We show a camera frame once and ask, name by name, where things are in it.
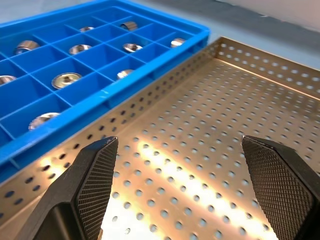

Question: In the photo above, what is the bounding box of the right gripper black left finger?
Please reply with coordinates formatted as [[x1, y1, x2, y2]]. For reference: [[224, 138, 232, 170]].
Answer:
[[16, 136, 119, 240]]

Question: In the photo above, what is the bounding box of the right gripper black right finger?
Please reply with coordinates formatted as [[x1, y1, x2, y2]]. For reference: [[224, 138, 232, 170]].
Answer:
[[241, 135, 320, 240]]

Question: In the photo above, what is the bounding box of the blue compartment tray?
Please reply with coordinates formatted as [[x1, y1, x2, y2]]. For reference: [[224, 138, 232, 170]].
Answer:
[[0, 0, 211, 185]]

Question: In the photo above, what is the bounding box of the perforated metal tray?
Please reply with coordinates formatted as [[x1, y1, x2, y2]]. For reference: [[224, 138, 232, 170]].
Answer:
[[0, 36, 320, 240]]

